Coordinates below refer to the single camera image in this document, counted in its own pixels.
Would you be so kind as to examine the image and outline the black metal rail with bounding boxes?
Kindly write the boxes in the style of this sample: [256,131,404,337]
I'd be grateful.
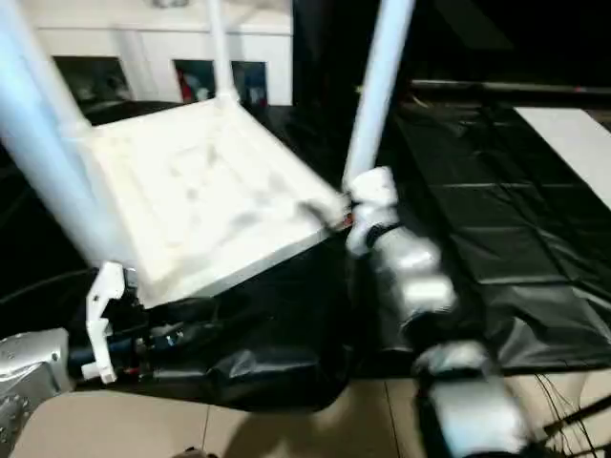
[410,79,611,96]

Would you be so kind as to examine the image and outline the white plastic table leg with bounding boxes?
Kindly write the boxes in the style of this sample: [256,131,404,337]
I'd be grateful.
[45,47,95,137]
[204,0,240,109]
[342,0,416,185]
[0,0,125,268]

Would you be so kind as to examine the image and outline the dark tall cabinet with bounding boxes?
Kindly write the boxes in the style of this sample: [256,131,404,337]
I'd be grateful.
[291,0,414,109]

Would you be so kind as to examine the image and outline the black metal stand bar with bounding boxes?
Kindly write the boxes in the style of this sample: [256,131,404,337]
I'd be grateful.
[546,393,611,430]

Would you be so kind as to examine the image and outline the white flat board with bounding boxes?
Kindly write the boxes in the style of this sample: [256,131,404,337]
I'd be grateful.
[515,107,611,211]

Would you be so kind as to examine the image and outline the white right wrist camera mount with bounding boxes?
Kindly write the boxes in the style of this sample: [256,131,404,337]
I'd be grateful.
[343,166,400,259]

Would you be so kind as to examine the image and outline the white plastic table top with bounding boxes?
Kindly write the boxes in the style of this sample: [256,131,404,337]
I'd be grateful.
[78,97,352,306]

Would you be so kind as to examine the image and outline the white sideboard cabinet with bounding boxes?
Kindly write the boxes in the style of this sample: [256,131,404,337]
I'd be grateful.
[32,0,293,106]

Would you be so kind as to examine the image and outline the thin black loose wires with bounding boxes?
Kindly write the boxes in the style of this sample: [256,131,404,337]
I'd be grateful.
[534,371,611,458]

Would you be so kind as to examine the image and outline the black mat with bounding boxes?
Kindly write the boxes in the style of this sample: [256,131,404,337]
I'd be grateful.
[0,99,611,414]

